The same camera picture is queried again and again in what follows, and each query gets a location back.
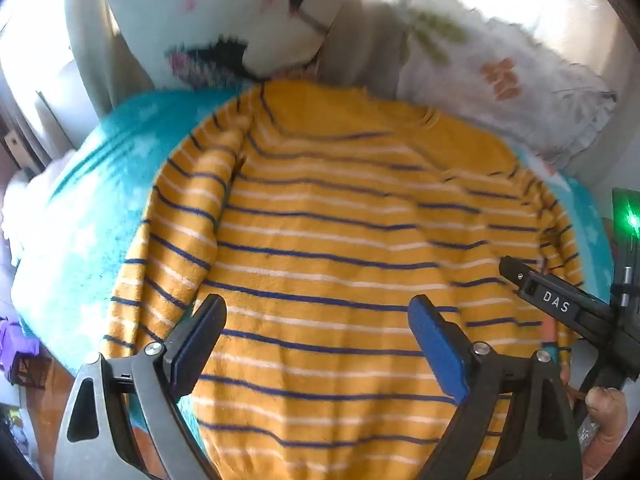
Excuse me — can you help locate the yellow striped knit sweater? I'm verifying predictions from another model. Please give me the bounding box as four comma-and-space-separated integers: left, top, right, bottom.
103, 78, 586, 480

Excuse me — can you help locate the person's right hand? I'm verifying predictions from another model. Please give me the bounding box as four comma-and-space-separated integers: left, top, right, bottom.
582, 387, 628, 479

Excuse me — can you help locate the purple cloth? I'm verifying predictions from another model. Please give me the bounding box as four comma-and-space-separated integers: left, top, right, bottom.
0, 318, 40, 376

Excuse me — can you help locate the teal star cartoon blanket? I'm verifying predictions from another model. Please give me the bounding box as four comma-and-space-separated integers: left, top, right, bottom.
10, 86, 615, 461

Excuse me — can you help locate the white floral ruffled pillow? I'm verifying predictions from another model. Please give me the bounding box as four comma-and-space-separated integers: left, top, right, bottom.
394, 0, 617, 168

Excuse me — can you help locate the beige curtain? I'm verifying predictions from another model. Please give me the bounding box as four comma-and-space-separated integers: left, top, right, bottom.
65, 0, 153, 118

